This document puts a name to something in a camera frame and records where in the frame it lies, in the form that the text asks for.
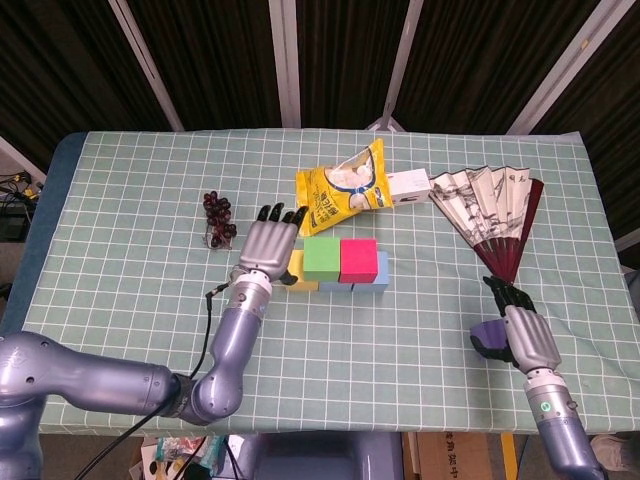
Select black equipment box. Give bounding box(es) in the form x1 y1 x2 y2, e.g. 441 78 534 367
0 204 35 242

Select dark pleated curtain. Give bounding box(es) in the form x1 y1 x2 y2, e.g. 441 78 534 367
0 0 640 241

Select brown cardboard box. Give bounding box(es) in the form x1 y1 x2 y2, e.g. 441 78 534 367
403 432 506 480

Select pink-red foam cube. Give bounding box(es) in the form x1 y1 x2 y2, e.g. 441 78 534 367
338 238 379 285

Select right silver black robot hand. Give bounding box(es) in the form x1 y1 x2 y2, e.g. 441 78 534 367
468 275 564 375

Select yellow foam cube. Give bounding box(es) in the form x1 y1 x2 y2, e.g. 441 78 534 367
284 248 321 293

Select green foam cube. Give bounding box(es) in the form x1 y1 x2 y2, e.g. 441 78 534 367
302 237 344 283

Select dark red grape bunch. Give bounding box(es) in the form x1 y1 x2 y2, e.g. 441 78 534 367
201 190 239 251

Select small white cardboard box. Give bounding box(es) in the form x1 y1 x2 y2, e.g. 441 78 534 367
387 168 433 206

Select blue table cover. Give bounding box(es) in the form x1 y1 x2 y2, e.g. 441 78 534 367
0 132 87 341

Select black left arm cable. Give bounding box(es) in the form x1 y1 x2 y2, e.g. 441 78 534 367
87 282 236 480

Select yellow snack bag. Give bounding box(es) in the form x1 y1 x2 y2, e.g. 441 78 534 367
295 138 394 238

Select purple foam cube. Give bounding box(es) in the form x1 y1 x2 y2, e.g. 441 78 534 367
469 319 509 361

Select tangled coloured cables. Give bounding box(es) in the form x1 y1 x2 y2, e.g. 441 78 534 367
0 170 45 207

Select painted paper folding fan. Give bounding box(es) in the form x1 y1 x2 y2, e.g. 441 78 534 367
428 166 545 297

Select blue-grey robot torso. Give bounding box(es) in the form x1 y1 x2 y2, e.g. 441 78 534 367
227 430 406 480

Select green checked tablecloth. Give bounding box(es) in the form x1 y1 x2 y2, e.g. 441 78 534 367
0 128 640 436

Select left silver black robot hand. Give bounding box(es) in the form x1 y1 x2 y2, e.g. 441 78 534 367
237 202 310 286

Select printed plastic bags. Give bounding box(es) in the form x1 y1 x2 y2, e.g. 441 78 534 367
128 433 227 480

